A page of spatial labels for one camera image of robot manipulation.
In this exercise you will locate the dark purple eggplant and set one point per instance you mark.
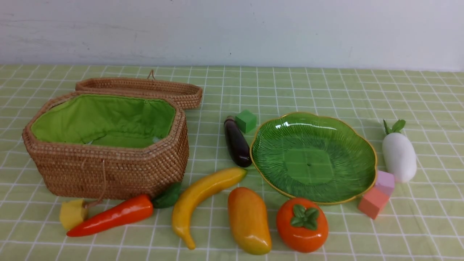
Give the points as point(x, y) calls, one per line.
point(237, 145)

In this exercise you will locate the yellow banana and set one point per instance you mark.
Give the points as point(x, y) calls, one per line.
point(196, 193)

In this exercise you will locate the orange yellow mango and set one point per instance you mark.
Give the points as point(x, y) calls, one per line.
point(248, 219)

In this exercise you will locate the orange persimmon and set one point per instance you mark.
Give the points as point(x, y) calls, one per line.
point(302, 225)

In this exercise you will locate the red chili pepper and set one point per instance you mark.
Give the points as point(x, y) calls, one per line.
point(130, 211)

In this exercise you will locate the white radish with leaves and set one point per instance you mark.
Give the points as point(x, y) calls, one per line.
point(399, 154)

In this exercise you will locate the green cube block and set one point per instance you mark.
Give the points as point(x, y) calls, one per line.
point(246, 121)

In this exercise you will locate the woven wicker basket lid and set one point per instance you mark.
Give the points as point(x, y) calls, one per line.
point(186, 96)

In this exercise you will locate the green leaf-shaped plate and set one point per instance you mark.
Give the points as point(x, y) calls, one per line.
point(321, 159)

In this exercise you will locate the woven wicker basket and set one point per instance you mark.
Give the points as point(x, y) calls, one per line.
point(92, 171)

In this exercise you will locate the green fabric basket lining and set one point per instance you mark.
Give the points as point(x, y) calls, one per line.
point(106, 120)

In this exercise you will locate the salmon orange cube block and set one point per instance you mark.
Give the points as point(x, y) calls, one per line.
point(373, 202)

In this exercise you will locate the pink cube block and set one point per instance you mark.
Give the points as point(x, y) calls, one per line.
point(385, 182)

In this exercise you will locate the yellow block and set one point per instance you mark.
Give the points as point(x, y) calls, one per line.
point(73, 213)

